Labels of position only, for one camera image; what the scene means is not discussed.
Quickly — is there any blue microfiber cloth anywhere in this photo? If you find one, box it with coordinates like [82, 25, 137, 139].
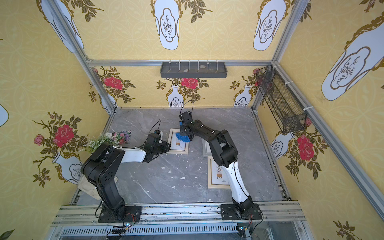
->
[176, 122, 191, 143]

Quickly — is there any beige picture frame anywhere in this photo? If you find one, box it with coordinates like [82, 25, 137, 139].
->
[168, 129, 189, 155]
[207, 156, 230, 189]

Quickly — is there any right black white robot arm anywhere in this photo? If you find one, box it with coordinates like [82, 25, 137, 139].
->
[179, 112, 254, 218]

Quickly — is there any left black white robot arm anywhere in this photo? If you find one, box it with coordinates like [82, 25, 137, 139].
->
[82, 130, 171, 220]

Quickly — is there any floral patterned box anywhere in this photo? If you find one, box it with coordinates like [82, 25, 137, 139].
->
[106, 130, 132, 145]

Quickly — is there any potted green plant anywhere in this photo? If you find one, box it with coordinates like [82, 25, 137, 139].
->
[85, 134, 119, 154]

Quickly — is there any beige work glove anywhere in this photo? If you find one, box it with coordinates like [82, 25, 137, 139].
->
[78, 175, 107, 200]

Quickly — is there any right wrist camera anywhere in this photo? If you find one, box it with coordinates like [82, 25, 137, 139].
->
[179, 111, 194, 125]

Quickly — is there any grey-green picture frame middle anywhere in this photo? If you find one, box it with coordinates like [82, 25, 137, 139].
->
[203, 140, 212, 157]

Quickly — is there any grey wall shelf tray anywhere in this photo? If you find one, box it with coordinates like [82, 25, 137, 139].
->
[160, 61, 228, 79]

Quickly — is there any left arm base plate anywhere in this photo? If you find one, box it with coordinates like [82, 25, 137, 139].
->
[98, 206, 142, 223]

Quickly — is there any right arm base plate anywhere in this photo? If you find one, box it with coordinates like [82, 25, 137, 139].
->
[220, 204, 263, 221]

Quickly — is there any black wire mesh basket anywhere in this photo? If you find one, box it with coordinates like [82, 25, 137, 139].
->
[255, 66, 307, 134]

